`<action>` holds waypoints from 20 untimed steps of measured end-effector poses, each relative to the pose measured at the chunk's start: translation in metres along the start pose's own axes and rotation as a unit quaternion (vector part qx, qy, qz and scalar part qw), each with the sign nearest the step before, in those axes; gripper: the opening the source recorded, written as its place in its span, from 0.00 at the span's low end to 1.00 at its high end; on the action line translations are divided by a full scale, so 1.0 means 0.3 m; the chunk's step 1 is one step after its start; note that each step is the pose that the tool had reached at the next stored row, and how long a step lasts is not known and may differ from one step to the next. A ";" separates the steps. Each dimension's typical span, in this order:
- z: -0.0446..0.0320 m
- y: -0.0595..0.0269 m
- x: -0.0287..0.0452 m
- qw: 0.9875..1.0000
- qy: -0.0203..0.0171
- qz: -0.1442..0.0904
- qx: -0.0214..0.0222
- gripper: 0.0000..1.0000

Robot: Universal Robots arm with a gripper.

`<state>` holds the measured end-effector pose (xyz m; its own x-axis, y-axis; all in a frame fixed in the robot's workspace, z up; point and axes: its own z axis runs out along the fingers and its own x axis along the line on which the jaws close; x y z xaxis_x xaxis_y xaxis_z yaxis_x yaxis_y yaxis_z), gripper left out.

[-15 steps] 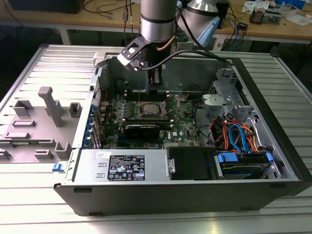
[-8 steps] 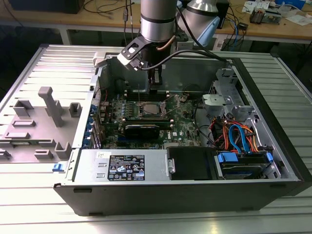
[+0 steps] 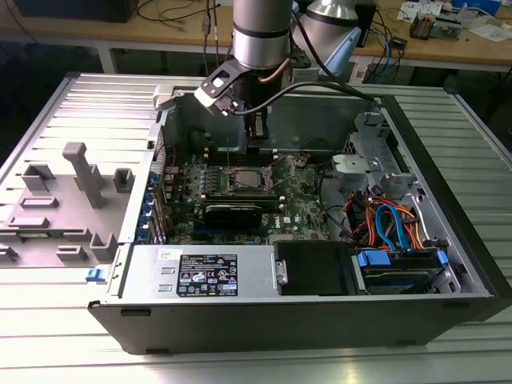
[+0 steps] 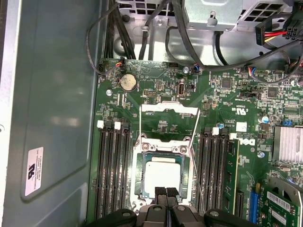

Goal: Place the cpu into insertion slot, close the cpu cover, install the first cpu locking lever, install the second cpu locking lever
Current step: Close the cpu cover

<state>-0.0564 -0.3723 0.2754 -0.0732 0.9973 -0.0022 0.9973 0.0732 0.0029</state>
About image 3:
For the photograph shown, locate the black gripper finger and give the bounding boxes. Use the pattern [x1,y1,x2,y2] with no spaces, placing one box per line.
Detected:
[246,113,269,141]

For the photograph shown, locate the metal socket cover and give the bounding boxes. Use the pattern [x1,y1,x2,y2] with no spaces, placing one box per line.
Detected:
[263,153,293,192]

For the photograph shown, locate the green RAM stick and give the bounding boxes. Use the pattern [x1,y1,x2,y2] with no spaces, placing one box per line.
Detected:
[204,192,284,211]

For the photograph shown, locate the green motherboard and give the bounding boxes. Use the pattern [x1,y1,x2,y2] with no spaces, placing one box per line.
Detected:
[163,150,341,246]

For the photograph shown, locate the black graphics card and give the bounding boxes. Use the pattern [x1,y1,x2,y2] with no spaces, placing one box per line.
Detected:
[202,202,264,232]

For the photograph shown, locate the pale blue teach pendant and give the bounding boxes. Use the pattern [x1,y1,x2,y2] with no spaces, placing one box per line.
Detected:
[322,27,361,77]

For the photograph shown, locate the silver drive cage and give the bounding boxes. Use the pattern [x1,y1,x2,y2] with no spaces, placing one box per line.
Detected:
[330,110,425,201]

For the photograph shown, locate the tall black box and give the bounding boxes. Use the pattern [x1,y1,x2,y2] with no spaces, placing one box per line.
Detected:
[354,1,377,47]

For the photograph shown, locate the black plastic shroud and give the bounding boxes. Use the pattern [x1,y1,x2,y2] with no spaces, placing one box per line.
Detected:
[274,241,355,297]

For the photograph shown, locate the grey power supply unit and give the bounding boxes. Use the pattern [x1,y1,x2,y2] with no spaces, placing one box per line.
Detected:
[119,243,277,299]

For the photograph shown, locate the finned cooler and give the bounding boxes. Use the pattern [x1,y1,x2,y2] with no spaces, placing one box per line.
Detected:
[410,10,436,40]

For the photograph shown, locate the wooden desk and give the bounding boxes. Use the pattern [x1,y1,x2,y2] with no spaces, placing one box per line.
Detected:
[0,0,512,75]

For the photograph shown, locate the wide black box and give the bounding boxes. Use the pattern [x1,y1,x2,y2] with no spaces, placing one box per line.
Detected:
[18,0,139,23]

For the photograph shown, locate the black PC case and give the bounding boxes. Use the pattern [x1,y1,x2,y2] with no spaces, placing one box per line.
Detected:
[86,82,512,357]

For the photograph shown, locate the grey circuit device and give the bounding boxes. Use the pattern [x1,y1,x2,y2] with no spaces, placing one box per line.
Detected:
[434,11,467,40]

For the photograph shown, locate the hard disk in blue carrier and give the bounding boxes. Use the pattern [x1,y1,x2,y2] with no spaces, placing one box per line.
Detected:
[351,246,449,295]

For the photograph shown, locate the grey parts rack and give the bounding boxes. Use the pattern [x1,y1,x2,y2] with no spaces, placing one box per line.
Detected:
[0,140,135,270]

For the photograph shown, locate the white paper sheet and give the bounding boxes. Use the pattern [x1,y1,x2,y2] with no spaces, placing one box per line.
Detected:
[467,22,512,43]

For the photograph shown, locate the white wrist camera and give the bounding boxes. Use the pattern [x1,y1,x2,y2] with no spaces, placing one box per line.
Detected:
[194,75,237,118]

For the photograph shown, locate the black camera cable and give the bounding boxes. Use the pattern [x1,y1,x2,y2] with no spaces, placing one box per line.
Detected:
[228,82,381,117]

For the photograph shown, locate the hanging cable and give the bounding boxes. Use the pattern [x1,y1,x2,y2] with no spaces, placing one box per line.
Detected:
[201,0,220,78]

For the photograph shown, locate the blue cable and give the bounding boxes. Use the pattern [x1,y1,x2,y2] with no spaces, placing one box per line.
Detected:
[375,26,403,79]

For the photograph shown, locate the blue wire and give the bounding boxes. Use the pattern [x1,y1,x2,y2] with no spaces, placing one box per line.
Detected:
[375,203,406,253]

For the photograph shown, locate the orange wire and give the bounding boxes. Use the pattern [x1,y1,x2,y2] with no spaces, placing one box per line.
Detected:
[346,191,431,251]

